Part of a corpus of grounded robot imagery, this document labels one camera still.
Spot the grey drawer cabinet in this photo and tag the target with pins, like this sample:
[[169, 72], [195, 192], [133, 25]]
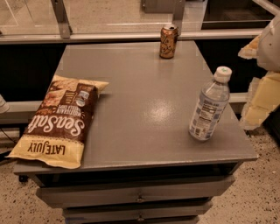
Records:
[[140, 127]]

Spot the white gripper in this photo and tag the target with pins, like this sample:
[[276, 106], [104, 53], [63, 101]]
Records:
[[269, 49]]

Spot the lower grey drawer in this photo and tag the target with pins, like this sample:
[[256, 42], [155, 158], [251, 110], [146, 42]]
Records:
[[152, 212]]

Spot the brown yellow chips bag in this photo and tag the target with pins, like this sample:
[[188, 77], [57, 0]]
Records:
[[57, 133]]

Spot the metal drawer knob lower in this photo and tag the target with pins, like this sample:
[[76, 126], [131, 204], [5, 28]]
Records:
[[140, 218]]

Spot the grey drawer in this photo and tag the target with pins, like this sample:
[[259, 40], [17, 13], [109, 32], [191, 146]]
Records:
[[152, 212], [123, 193]]

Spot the orange soda can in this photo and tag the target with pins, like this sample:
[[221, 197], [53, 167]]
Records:
[[168, 40]]

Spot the clear plastic water bottle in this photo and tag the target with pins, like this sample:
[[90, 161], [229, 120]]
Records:
[[213, 98]]

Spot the upper grey drawer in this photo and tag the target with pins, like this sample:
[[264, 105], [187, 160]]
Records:
[[123, 193]]

